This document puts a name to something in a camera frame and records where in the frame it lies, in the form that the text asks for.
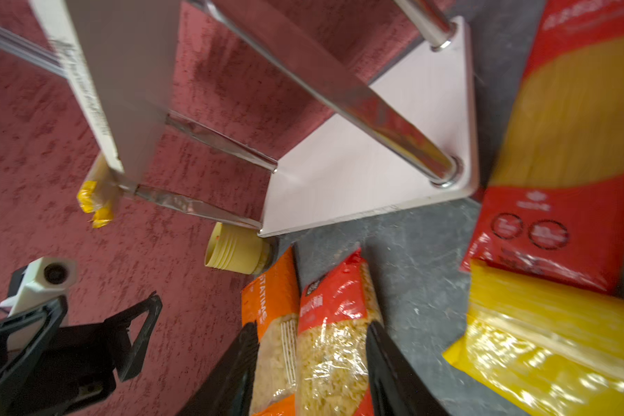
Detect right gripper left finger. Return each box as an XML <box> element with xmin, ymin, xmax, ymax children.
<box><xmin>178</xmin><ymin>322</ymin><xmax>259</xmax><ymax>416</ymax></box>

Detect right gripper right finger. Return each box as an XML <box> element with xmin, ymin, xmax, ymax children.
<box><xmin>366</xmin><ymin>321</ymin><xmax>448</xmax><ymax>416</ymax></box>

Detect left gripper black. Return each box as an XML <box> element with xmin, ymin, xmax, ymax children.
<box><xmin>0</xmin><ymin>291</ymin><xmax>164</xmax><ymax>416</ymax></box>

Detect yellow spaghetti pack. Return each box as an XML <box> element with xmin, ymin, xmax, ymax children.
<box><xmin>443</xmin><ymin>260</ymin><xmax>624</xmax><ymax>415</ymax></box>
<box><xmin>76</xmin><ymin>152</ymin><xmax>122</xmax><ymax>229</ymax></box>

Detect white two-tier shelf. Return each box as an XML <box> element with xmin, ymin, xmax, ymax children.
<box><xmin>31</xmin><ymin>1</ymin><xmax>479</xmax><ymax>237</ymax></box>

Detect orange macaroni bag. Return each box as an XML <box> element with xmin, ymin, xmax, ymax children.
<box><xmin>241</xmin><ymin>248</ymin><xmax>300</xmax><ymax>415</ymax></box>

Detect red macaroni bag centre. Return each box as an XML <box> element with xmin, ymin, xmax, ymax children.
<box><xmin>296</xmin><ymin>250</ymin><xmax>382</xmax><ymax>415</ymax></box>

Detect yellow pen cup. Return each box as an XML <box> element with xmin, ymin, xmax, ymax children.
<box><xmin>205</xmin><ymin>222</ymin><xmax>275</xmax><ymax>275</ymax></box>

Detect red spaghetti pack left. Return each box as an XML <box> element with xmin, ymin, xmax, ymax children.
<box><xmin>461</xmin><ymin>1</ymin><xmax>624</xmax><ymax>293</ymax></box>

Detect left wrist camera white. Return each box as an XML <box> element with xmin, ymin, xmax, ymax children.
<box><xmin>0</xmin><ymin>257</ymin><xmax>78</xmax><ymax>317</ymax></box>

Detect left aluminium corner post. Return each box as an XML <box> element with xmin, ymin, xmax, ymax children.
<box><xmin>0</xmin><ymin>26</ymin><xmax>66</xmax><ymax>78</ymax></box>

